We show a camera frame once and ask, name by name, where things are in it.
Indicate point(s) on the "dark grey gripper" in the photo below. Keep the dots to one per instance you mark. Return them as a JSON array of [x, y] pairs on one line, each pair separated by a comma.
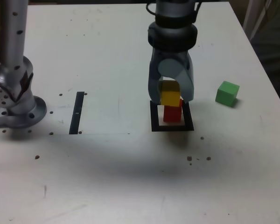
[[170, 53]]

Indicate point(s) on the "yellow cube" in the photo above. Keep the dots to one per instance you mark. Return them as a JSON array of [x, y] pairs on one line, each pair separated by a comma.
[[170, 96]]

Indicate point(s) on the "red cube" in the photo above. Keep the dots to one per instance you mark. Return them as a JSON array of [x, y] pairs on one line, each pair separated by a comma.
[[172, 114]]

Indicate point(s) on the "green cube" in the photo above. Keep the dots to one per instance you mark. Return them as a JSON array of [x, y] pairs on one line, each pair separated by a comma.
[[226, 94]]

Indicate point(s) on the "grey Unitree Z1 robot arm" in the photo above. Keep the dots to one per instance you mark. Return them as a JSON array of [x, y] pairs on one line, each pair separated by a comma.
[[14, 35]]

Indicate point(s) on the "black tape square outline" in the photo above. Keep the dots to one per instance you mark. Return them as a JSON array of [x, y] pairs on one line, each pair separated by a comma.
[[154, 116]]

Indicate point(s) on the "black tape strip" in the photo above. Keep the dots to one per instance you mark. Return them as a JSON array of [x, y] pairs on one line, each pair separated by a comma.
[[75, 112]]

